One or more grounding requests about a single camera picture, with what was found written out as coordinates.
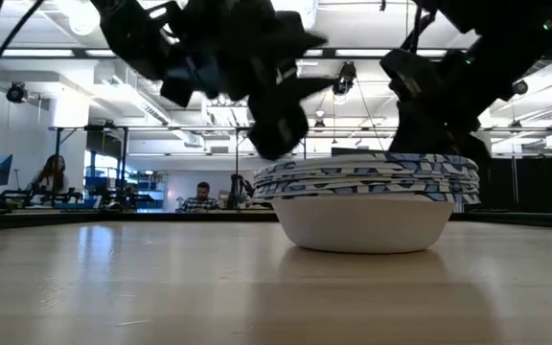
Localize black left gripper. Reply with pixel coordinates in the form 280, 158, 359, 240
179, 0, 337, 162

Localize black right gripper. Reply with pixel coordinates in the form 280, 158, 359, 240
379, 47, 492, 164

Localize black partition panel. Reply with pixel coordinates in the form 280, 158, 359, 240
489, 155, 552, 215

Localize seated person plaid top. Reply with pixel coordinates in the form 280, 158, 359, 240
175, 180, 222, 214

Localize blue shelf unit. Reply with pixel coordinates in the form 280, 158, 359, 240
83, 165, 168, 210

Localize round white ceiling lamp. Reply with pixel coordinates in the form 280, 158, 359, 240
64, 0, 101, 37

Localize seated person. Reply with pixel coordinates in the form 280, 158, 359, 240
26, 152, 71, 196

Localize black background robot rig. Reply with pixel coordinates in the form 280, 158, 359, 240
0, 185, 85, 210

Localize black hanging overhead camera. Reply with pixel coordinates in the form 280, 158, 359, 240
332, 60, 357, 97

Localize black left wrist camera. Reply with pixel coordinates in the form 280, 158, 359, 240
159, 50, 222, 109

